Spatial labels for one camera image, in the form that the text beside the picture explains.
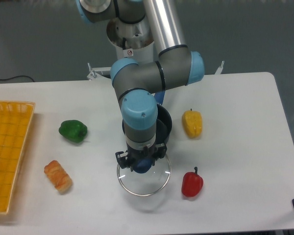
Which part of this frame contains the dark blue saucepan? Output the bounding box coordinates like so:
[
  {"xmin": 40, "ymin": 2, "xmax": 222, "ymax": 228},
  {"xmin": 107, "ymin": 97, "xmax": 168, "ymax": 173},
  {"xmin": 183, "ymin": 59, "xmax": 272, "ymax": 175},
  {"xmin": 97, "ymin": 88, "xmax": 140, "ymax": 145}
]
[{"xmin": 121, "ymin": 89, "xmax": 172, "ymax": 144}]

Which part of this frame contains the yellow woven basket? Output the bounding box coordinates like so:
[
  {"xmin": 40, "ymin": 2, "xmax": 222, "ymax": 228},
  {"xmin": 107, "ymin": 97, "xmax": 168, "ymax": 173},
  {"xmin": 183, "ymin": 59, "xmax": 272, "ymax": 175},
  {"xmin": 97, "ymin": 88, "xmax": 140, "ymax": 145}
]
[{"xmin": 0, "ymin": 100, "xmax": 35, "ymax": 214}]

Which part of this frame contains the yellow bell pepper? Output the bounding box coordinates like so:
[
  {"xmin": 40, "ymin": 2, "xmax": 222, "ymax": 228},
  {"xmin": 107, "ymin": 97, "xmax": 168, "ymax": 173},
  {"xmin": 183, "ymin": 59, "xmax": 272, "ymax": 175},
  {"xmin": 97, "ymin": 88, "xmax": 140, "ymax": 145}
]
[{"xmin": 182, "ymin": 109, "xmax": 203, "ymax": 139}]

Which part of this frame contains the red bell pepper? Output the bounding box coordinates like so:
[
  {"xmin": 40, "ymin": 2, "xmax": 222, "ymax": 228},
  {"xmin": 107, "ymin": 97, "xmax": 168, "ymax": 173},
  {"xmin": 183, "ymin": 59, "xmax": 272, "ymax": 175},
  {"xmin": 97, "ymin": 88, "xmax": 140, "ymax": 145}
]
[{"xmin": 181, "ymin": 166, "xmax": 204, "ymax": 197}]

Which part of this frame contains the black floor cable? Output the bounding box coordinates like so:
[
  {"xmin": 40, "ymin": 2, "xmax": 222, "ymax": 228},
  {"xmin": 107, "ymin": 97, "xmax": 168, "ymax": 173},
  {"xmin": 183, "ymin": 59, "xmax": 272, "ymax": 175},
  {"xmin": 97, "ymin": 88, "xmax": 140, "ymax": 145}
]
[{"xmin": 0, "ymin": 75, "xmax": 36, "ymax": 82}]

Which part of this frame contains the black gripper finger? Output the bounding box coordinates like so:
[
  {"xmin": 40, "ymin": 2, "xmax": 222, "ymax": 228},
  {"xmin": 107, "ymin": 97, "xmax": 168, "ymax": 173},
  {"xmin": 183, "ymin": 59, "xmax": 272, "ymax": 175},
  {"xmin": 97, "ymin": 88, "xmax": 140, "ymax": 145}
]
[
  {"xmin": 151, "ymin": 143, "xmax": 167, "ymax": 165},
  {"xmin": 115, "ymin": 151, "xmax": 135, "ymax": 172}
]

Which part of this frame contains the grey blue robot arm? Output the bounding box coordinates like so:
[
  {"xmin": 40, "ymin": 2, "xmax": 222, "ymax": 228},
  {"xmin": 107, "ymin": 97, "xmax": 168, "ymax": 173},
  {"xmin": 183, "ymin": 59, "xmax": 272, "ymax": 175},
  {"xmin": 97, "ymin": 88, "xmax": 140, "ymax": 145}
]
[{"xmin": 76, "ymin": 0, "xmax": 205, "ymax": 173}]

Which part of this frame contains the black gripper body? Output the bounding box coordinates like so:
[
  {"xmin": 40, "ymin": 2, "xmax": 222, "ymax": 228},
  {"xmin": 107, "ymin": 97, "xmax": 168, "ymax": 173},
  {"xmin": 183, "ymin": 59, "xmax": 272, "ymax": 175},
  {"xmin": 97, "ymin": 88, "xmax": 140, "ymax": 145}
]
[{"xmin": 127, "ymin": 144, "xmax": 156, "ymax": 169}]

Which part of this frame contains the glass lid blue knob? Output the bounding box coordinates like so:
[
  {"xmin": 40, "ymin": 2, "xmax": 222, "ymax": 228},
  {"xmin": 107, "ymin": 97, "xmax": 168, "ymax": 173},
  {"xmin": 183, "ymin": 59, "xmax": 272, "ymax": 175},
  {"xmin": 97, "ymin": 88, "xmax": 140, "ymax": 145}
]
[{"xmin": 117, "ymin": 155, "xmax": 172, "ymax": 197}]

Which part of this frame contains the brown bread pastry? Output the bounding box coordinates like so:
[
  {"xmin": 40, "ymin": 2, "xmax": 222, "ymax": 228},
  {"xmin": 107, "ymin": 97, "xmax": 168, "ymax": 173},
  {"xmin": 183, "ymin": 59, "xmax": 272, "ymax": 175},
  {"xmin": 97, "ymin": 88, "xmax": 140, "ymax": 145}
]
[{"xmin": 44, "ymin": 160, "xmax": 73, "ymax": 193}]

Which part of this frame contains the green bell pepper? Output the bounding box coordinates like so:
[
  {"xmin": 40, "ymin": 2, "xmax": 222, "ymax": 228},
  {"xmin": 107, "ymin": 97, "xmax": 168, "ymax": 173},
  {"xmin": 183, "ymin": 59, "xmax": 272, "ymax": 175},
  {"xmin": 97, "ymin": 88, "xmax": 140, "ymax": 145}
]
[{"xmin": 58, "ymin": 120, "xmax": 88, "ymax": 143}]

